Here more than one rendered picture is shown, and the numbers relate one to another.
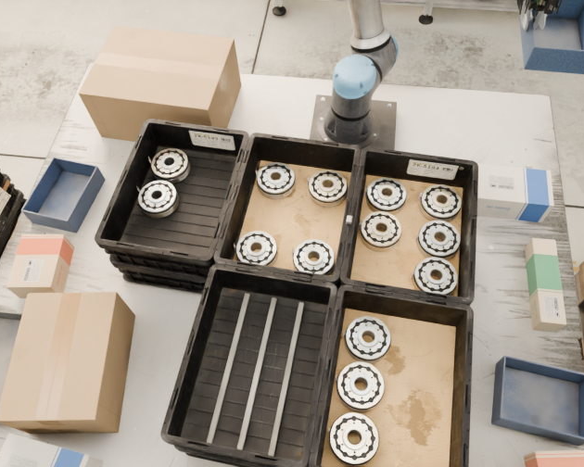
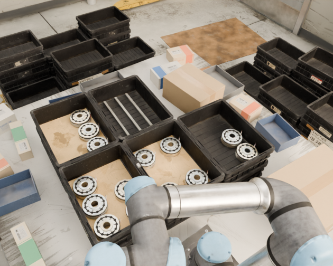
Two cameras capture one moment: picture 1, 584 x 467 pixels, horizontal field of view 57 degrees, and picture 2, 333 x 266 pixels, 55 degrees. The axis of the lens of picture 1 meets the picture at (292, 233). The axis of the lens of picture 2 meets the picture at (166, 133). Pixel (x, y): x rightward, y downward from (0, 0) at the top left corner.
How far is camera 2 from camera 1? 144 cm
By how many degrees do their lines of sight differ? 64
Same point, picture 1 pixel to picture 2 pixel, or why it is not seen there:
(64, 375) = (184, 78)
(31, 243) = (255, 106)
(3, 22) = not seen: outside the picture
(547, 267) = (30, 254)
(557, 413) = (3, 197)
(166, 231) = (213, 133)
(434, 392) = (59, 149)
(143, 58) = (332, 181)
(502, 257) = (61, 257)
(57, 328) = (203, 84)
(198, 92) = not seen: hidden behind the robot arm
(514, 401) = (26, 189)
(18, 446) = not seen: hidden behind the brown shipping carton
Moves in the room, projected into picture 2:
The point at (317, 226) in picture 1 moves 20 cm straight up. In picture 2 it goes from (157, 176) to (158, 149)
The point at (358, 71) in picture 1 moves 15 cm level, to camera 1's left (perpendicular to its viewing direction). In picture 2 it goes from (211, 244) to (236, 216)
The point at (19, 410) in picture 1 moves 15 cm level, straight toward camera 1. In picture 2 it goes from (185, 66) to (163, 72)
